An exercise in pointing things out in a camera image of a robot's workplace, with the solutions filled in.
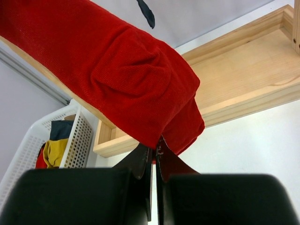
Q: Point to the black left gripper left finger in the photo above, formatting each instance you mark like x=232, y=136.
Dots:
x=118, y=195

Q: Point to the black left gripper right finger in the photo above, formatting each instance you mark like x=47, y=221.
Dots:
x=186, y=197

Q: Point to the yellow sock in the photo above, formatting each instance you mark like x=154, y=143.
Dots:
x=53, y=152

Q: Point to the red sock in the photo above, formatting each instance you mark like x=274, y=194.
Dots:
x=141, y=84

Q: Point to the pile of socks in basket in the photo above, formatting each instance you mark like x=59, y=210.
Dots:
x=60, y=129

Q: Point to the wooden hanger rack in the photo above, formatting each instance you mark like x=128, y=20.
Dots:
x=249, y=69

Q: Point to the white plastic basket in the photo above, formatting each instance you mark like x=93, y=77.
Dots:
x=76, y=153

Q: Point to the dark navy sock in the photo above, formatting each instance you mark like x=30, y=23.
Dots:
x=147, y=13

